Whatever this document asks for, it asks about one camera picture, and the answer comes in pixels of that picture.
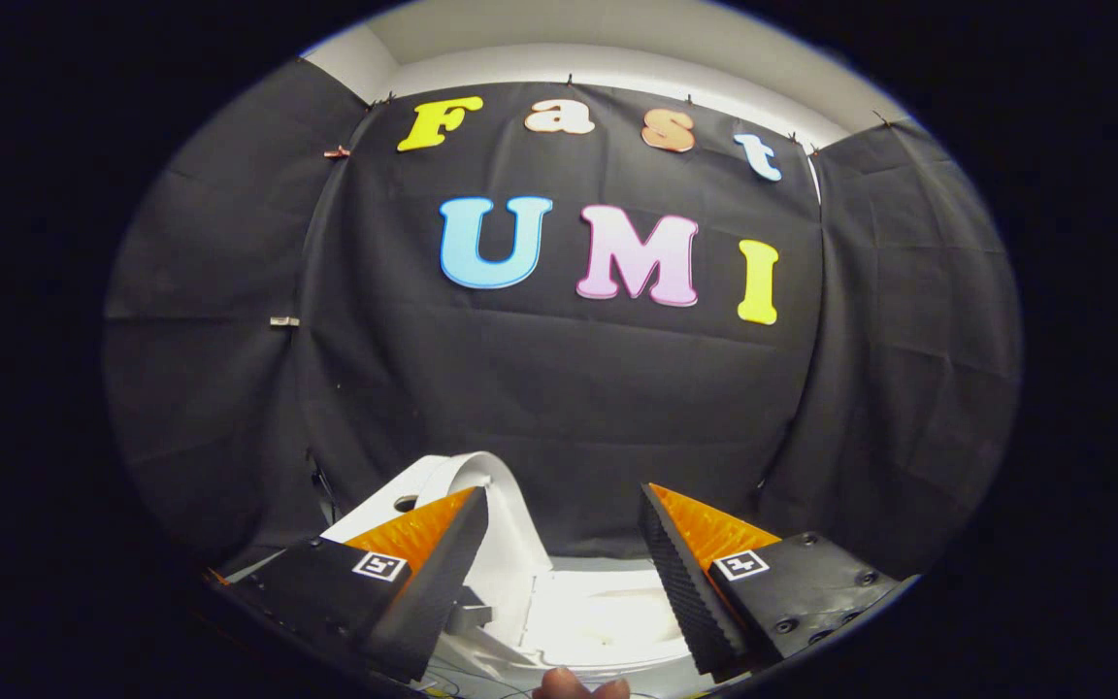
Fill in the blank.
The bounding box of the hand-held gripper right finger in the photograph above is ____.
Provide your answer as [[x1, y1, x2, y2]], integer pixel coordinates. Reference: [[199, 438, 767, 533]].
[[639, 483, 919, 681]]

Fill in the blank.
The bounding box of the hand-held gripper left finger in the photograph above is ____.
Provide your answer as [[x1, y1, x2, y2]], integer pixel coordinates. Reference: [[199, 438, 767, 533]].
[[210, 485, 490, 683]]

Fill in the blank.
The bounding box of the black backdrop cloth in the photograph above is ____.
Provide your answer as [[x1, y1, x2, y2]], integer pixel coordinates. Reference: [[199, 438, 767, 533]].
[[103, 58, 1021, 583]]

